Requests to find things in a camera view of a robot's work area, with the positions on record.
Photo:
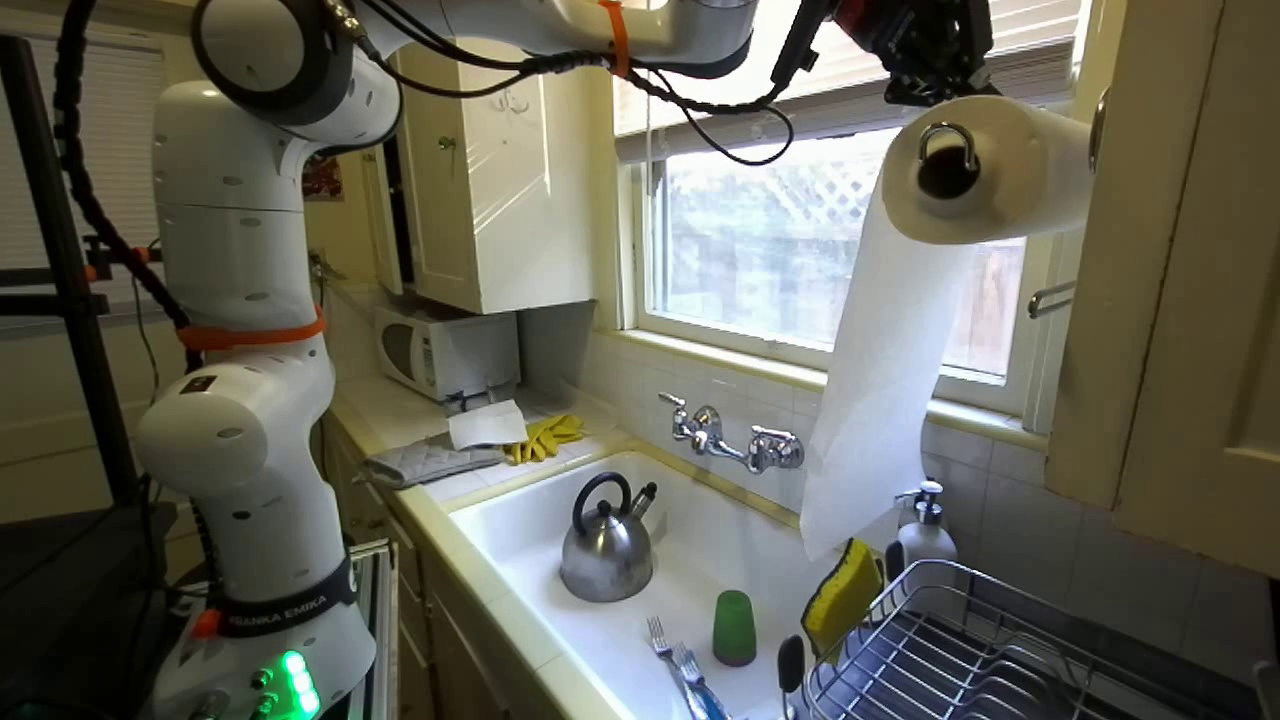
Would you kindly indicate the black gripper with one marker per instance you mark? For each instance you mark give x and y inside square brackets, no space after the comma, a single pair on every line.
[940,35]

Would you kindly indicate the white paper towel roll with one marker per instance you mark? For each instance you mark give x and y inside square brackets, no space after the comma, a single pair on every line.
[880,373]

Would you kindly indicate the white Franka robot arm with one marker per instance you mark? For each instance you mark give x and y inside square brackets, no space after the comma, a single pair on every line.
[240,201]

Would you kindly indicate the white window blind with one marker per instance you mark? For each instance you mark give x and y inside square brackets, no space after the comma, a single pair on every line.
[1043,21]

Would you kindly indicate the metal cabinet side bar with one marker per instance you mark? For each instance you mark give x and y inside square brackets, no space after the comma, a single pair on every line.
[1050,299]

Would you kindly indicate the white soap dispenser bottle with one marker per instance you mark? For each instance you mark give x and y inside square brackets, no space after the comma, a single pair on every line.
[924,542]

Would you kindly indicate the white sink basin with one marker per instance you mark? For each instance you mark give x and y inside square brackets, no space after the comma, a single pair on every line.
[692,534]

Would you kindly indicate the yellow green sponge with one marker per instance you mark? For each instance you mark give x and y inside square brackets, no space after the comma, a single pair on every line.
[840,592]

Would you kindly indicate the white microwave oven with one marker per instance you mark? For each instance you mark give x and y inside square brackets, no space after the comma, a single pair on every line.
[463,353]

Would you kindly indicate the white folded cloth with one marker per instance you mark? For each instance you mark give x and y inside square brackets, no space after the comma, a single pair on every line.
[485,424]

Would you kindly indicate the green plastic cup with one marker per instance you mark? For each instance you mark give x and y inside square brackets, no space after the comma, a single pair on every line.
[733,628]

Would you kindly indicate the black dish brush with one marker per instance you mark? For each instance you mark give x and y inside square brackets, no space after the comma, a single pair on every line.
[789,661]

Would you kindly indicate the silver fork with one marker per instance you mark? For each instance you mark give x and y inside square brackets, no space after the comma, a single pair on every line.
[667,641]

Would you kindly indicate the gray cloth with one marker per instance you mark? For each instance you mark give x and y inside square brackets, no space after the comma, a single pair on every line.
[432,463]

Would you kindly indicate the wooden base cabinet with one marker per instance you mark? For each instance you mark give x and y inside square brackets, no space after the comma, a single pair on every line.
[442,652]

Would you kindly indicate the black metal stand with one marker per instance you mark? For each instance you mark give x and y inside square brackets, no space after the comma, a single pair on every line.
[64,306]

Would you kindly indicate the black robot cart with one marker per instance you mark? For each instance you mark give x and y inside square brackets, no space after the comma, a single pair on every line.
[83,602]

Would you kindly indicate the white window frame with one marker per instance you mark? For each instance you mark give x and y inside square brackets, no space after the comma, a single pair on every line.
[747,349]

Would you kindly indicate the cream wall cabinet holding towel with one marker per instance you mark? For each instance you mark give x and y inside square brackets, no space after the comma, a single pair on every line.
[1201,332]

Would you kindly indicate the chrome wall faucet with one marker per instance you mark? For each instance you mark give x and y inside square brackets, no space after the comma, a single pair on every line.
[703,430]

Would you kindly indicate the cream wall cabinet with latch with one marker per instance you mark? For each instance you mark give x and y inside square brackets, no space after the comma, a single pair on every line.
[504,201]

